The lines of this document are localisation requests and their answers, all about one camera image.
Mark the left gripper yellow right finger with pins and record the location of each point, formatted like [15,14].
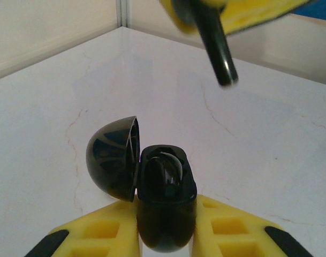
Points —
[203,241]

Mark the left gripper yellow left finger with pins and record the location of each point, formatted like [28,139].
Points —
[125,241]

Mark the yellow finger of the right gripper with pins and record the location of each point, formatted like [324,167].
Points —
[259,13]
[184,29]

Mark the black earbud charging case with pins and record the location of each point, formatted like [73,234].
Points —
[109,160]

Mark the aluminium frame post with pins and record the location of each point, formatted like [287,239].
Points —
[124,13]

